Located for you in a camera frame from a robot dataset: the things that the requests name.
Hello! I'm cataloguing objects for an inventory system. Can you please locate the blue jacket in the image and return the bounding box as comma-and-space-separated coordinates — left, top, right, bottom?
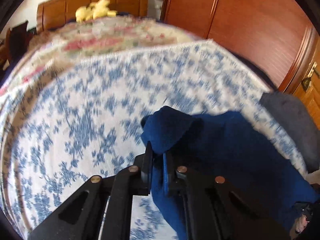
141, 106, 319, 239

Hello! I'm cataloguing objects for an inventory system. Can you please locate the person's right hand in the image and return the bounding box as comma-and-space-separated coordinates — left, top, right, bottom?
295, 214, 309, 234

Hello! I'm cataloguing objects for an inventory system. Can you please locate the blue floral bed sheet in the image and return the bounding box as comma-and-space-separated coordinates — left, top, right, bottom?
1, 41, 307, 238

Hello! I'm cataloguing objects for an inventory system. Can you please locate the grey folded garment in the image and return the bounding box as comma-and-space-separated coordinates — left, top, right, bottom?
260, 92, 319, 173

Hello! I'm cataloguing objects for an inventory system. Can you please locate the wooden door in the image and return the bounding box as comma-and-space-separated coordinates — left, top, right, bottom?
292, 52, 320, 140

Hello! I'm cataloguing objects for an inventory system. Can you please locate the pink floral blanket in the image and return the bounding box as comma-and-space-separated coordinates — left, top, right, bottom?
1, 16, 199, 95

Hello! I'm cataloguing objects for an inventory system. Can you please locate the wooden chair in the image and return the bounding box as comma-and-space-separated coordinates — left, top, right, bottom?
5, 21, 33, 64

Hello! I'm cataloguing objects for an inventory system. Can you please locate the wooden louvered wardrobe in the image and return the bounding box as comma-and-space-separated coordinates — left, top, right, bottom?
161, 0, 317, 93

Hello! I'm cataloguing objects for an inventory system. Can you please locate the yellow plush toy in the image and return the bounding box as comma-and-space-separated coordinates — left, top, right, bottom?
75, 0, 118, 22

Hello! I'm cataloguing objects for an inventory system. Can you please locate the wooden headboard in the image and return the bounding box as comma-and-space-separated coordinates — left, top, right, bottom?
36, 0, 149, 34

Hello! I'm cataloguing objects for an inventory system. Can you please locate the brass door handle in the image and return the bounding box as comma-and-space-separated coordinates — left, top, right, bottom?
301, 62, 319, 92

